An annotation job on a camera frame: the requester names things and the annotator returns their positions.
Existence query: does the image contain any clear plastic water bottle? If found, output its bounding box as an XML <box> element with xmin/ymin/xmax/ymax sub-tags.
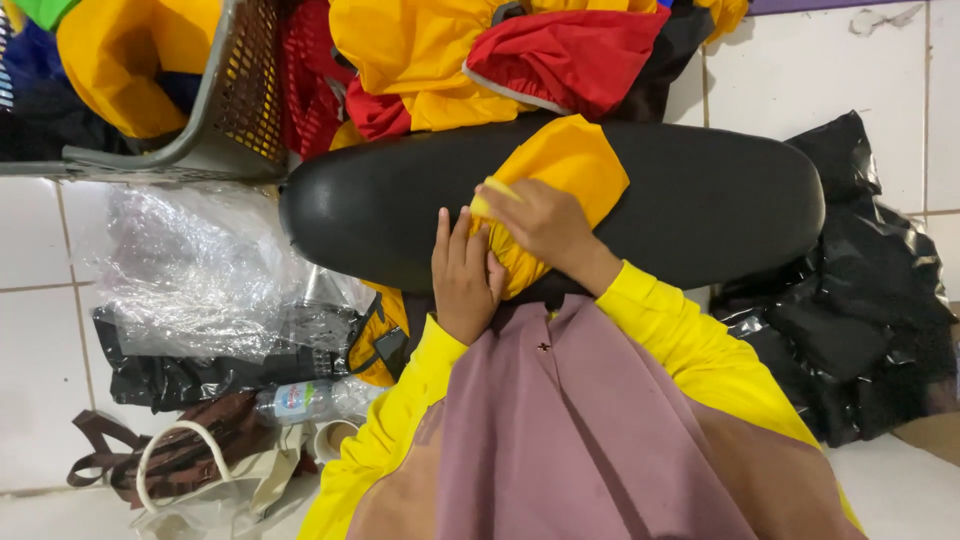
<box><xmin>254</xmin><ymin>377</ymin><xmax>385</xmax><ymax>429</ymax></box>

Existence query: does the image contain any person's left hand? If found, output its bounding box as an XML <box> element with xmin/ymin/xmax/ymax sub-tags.
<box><xmin>431</xmin><ymin>206</ymin><xmax>508</xmax><ymax>347</ymax></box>

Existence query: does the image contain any black padded board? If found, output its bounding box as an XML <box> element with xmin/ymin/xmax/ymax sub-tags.
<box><xmin>278</xmin><ymin>120</ymin><xmax>827</xmax><ymax>298</ymax></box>

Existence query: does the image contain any clear plastic wrap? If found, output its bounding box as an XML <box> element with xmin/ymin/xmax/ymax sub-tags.
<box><xmin>93</xmin><ymin>183</ymin><xmax>378</xmax><ymax>363</ymax></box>

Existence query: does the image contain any mauve headscarf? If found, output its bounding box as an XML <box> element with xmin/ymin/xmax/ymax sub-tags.
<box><xmin>343</xmin><ymin>293</ymin><xmax>867</xmax><ymax>540</ymax></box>

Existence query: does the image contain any yellow fabric garment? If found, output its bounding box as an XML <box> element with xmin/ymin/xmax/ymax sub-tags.
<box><xmin>468</xmin><ymin>114</ymin><xmax>631</xmax><ymax>301</ymax></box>

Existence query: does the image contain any grey plastic laundry basket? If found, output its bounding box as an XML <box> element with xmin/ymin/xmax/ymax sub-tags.
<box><xmin>0</xmin><ymin>0</ymin><xmax>291</xmax><ymax>186</ymax></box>

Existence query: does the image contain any flat black plastic bag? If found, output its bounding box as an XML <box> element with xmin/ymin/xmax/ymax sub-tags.
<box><xmin>92</xmin><ymin>303</ymin><xmax>363</xmax><ymax>414</ymax></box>

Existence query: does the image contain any heap of black plastic bags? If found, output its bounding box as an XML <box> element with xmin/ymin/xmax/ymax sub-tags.
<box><xmin>708</xmin><ymin>110</ymin><xmax>960</xmax><ymax>449</ymax></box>

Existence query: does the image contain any brown strapped bag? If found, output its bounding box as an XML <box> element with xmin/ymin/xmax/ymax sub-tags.
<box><xmin>66</xmin><ymin>390</ymin><xmax>321</xmax><ymax>512</ymax></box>

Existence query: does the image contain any purple mat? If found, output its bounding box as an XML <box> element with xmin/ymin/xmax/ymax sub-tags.
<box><xmin>746</xmin><ymin>0</ymin><xmax>925</xmax><ymax>17</ymax></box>

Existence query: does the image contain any heap of yellow red garments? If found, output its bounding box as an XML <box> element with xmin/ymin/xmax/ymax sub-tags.
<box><xmin>281</xmin><ymin>0</ymin><xmax>751</xmax><ymax>160</ymax></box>

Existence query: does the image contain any person's right hand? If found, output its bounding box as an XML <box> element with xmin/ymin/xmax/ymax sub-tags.
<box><xmin>474</xmin><ymin>177</ymin><xmax>624</xmax><ymax>297</ymax></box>

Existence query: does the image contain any cream tote bag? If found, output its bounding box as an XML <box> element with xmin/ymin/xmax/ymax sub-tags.
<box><xmin>134</xmin><ymin>419</ymin><xmax>318</xmax><ymax>540</ymax></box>

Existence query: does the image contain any yellow black trimmed garment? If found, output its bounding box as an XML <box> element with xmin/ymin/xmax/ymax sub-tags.
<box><xmin>345</xmin><ymin>280</ymin><xmax>415</xmax><ymax>388</ymax></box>

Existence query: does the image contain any white paper cup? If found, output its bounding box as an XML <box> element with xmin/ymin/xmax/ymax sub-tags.
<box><xmin>312</xmin><ymin>417</ymin><xmax>363</xmax><ymax>465</ymax></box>

